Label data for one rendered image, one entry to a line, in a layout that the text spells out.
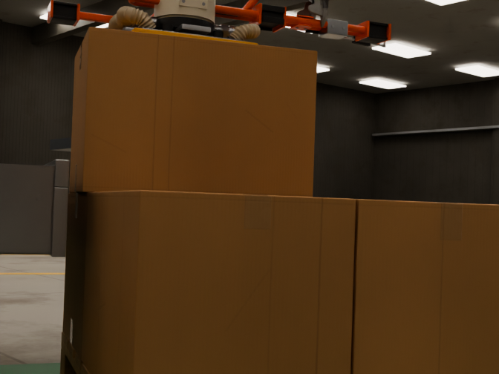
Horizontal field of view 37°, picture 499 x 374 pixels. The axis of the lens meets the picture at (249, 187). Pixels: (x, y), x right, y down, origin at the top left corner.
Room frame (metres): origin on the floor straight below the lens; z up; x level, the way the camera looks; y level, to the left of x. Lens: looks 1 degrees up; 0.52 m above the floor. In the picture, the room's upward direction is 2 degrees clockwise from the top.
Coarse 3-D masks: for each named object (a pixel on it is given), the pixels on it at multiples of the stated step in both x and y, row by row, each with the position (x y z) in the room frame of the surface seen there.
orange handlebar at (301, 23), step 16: (128, 0) 1.98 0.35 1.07; (144, 0) 1.97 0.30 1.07; (80, 16) 2.19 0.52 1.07; (96, 16) 2.20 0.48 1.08; (112, 16) 2.22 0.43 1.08; (224, 16) 2.10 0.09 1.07; (240, 16) 2.11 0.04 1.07; (256, 16) 2.09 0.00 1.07; (288, 16) 2.13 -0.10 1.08; (304, 16) 2.14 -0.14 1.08; (352, 32) 2.25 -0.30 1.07
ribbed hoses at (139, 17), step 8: (120, 8) 1.91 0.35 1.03; (128, 8) 1.88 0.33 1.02; (120, 16) 1.90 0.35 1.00; (128, 16) 1.88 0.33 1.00; (136, 16) 1.88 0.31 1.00; (144, 16) 1.88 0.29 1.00; (112, 24) 2.01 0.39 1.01; (120, 24) 1.99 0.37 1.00; (128, 24) 1.97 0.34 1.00; (144, 24) 1.89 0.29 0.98; (152, 24) 1.90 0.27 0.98; (248, 24) 2.00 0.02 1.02; (256, 24) 2.01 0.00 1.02; (240, 32) 1.98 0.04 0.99; (248, 32) 1.99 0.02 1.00; (256, 32) 2.00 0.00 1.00
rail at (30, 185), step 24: (0, 168) 1.54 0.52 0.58; (24, 168) 1.56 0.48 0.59; (48, 168) 1.58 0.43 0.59; (0, 192) 1.54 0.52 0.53; (24, 192) 1.56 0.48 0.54; (48, 192) 1.58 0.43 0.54; (0, 216) 1.54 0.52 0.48; (24, 216) 1.56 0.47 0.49; (48, 216) 1.58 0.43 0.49; (0, 240) 1.54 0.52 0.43; (24, 240) 1.56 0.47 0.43; (48, 240) 1.58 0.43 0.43
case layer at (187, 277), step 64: (128, 192) 1.28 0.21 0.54; (192, 192) 1.22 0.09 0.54; (128, 256) 1.26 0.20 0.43; (192, 256) 1.22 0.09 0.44; (256, 256) 1.26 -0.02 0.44; (320, 256) 1.31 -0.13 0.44; (384, 256) 1.35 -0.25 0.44; (448, 256) 1.40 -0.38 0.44; (64, 320) 2.10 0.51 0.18; (128, 320) 1.24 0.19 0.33; (192, 320) 1.23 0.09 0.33; (256, 320) 1.26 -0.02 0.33; (320, 320) 1.31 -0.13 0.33; (384, 320) 1.35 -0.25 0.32; (448, 320) 1.40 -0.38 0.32
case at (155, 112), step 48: (96, 48) 1.77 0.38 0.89; (144, 48) 1.81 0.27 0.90; (192, 48) 1.84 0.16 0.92; (240, 48) 1.88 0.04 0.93; (288, 48) 1.92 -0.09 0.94; (96, 96) 1.77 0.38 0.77; (144, 96) 1.81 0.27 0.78; (192, 96) 1.85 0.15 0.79; (240, 96) 1.88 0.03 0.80; (288, 96) 1.93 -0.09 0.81; (96, 144) 1.77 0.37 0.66; (144, 144) 1.81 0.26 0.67; (192, 144) 1.85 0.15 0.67; (240, 144) 1.89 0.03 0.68; (288, 144) 1.93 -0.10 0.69; (240, 192) 1.89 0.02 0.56; (288, 192) 1.93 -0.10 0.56
